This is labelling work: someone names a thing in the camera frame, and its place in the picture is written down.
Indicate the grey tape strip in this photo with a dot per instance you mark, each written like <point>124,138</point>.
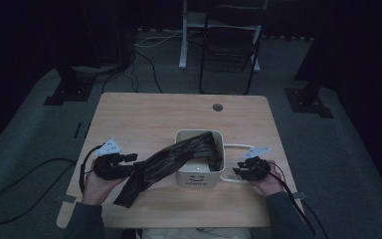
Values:
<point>298,195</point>
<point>65,198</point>

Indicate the grey round table grommet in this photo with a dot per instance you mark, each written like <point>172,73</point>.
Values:
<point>217,107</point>

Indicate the black plastic garbage bag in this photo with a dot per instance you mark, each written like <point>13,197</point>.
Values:
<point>165,161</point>

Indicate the person's left hand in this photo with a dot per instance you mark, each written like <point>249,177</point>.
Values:
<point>94,187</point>

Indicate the black stand base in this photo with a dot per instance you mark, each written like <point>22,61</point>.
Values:
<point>71,91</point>
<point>306,103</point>

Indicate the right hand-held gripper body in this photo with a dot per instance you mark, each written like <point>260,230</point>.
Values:
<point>257,167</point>

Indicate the black folding chair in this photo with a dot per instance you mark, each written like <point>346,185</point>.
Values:
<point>229,43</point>

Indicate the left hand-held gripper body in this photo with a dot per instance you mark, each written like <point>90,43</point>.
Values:
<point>111,162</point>

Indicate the person's right hand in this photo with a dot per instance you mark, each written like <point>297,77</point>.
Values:
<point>272,186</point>

